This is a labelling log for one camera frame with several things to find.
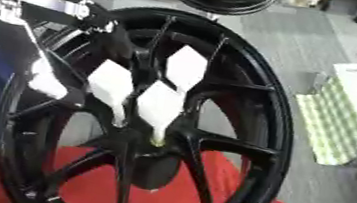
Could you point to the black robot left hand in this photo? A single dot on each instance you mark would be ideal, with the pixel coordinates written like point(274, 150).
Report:
point(108, 34)

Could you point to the black spoked wheel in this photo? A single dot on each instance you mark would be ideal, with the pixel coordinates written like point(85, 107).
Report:
point(270, 120)

